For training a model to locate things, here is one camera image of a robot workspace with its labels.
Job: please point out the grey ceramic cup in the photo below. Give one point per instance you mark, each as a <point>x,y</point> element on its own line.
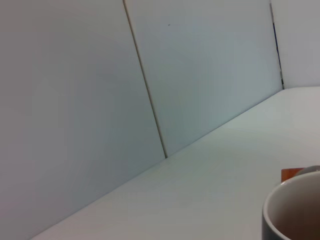
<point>287,200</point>

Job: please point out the reddish wooden spoon rest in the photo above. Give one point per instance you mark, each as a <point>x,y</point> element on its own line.
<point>288,174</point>

